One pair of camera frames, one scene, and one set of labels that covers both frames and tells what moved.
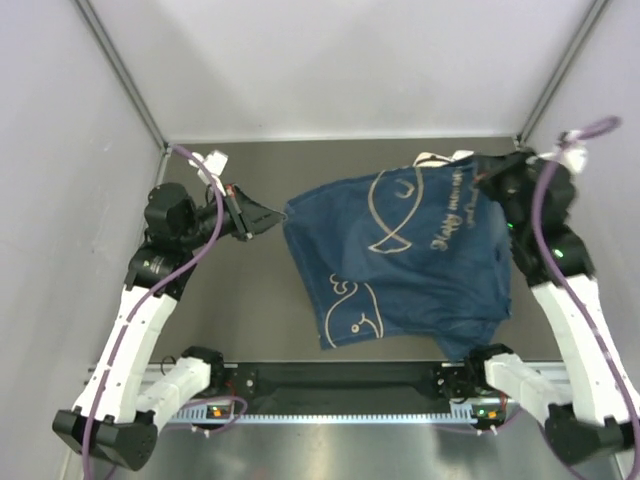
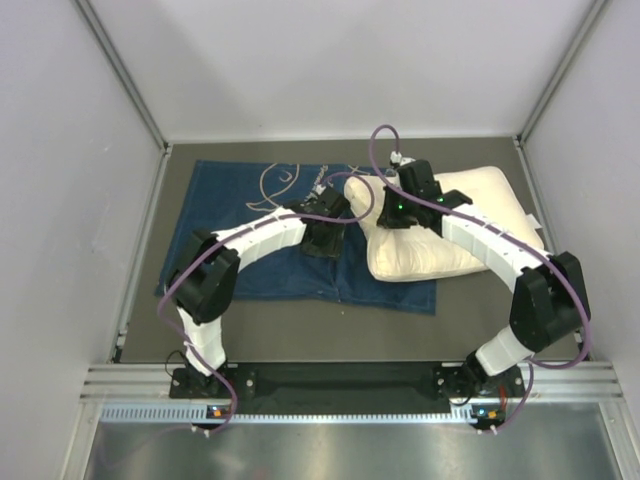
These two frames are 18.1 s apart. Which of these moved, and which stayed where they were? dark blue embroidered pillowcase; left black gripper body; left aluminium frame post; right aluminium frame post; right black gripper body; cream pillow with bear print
Moved: dark blue embroidered pillowcase; left black gripper body; right black gripper body; cream pillow with bear print
Stayed: left aluminium frame post; right aluminium frame post
